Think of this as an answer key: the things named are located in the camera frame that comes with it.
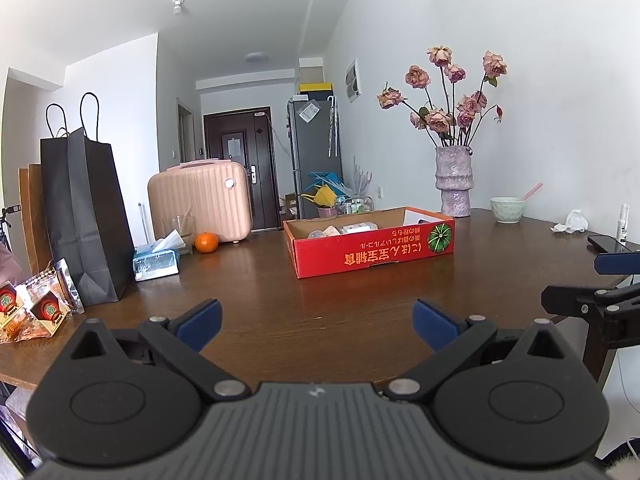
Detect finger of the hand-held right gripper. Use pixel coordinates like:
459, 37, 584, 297
541, 284, 640, 318
594, 251, 640, 276

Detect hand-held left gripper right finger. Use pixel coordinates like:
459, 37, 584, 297
386, 298, 563, 402

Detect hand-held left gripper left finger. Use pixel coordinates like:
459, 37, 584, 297
70, 298, 250, 402

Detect red cardboard box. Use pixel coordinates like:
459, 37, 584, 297
282, 206, 456, 279

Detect black smartphone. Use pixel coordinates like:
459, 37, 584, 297
587, 234, 640, 253

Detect crumpled white tissue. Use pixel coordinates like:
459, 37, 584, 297
551, 208, 588, 234

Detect blue tissue box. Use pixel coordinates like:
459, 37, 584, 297
132, 229, 187, 282

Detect clear glass cup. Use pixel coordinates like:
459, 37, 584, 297
161, 214, 196, 256

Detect pale green bowl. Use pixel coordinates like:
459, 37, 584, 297
490, 196, 526, 224

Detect pink suitcase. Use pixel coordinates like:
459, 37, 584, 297
147, 159, 253, 246

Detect silver foil snack packet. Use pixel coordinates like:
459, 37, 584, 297
25, 258, 86, 316

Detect pink textured vase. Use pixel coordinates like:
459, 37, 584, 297
434, 145, 473, 218

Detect dark brown door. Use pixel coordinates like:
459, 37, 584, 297
203, 106, 281, 233

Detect red label snack packet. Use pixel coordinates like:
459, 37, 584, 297
27, 285, 68, 338
0, 282, 26, 332

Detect white dried branches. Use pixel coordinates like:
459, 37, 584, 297
345, 157, 373, 201

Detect black paper bag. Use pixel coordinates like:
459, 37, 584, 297
40, 92, 136, 307

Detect yellow watering can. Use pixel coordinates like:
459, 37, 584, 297
300, 185, 337, 208

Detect blue folding rack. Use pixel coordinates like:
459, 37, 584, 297
307, 170, 346, 193

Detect brown paper bag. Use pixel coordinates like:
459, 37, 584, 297
18, 163, 53, 278

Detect grey refrigerator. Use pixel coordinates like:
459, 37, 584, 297
286, 95, 343, 221

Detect black tripod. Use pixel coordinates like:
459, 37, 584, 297
0, 204, 22, 248

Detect wire storage rack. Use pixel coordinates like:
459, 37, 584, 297
336, 195, 376, 216

